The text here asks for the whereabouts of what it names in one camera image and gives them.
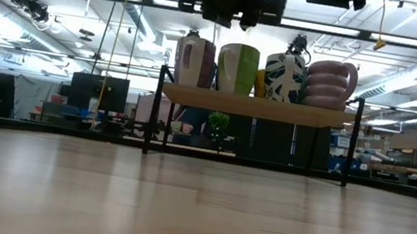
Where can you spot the lilac ribbed mug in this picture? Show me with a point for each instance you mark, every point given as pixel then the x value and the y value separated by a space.
pixel 328 85

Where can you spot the yellow-orange mug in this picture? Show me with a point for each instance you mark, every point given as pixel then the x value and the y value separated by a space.
pixel 259 85

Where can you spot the black monitor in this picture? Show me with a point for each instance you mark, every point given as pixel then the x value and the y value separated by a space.
pixel 86 91

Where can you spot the wooden shelf with black legs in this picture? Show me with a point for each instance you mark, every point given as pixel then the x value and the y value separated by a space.
pixel 256 107

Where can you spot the black ceiling spotlight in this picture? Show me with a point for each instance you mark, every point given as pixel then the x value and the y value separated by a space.
pixel 298 45
pixel 193 32

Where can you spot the green and white mug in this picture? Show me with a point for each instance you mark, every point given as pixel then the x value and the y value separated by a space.
pixel 241 72

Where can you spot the white mug with blue leaves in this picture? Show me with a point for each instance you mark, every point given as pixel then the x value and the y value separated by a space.
pixel 283 78

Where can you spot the potted green plant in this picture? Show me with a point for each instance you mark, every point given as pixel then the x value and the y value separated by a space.
pixel 219 120

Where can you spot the pink cup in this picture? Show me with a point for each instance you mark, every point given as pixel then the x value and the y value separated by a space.
pixel 187 128

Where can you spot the blue storage bin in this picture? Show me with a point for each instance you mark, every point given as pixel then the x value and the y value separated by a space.
pixel 339 154

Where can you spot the grey cloth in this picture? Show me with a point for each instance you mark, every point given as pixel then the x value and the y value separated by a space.
pixel 27 96

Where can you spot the black track light cluster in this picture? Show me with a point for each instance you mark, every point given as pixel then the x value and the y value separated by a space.
pixel 31 5

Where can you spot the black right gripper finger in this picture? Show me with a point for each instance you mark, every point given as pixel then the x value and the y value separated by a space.
pixel 250 14
pixel 217 9

